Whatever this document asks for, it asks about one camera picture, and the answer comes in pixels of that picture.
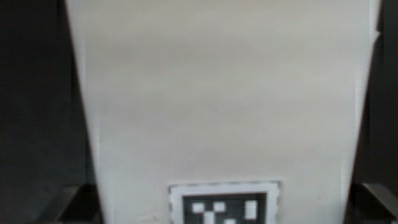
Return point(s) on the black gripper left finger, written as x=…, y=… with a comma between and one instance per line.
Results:
x=74, y=208

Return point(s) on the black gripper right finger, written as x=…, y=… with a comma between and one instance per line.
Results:
x=372, y=207

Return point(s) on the white cabinet top block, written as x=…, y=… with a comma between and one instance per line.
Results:
x=223, y=85

